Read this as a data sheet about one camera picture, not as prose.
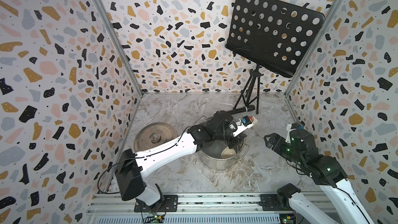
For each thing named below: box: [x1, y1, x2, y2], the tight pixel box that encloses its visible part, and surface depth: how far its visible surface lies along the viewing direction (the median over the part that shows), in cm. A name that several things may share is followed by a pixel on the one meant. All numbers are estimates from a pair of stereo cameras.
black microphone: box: [226, 104, 256, 115], surface depth 112 cm
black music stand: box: [224, 0, 325, 115], surface depth 70 cm
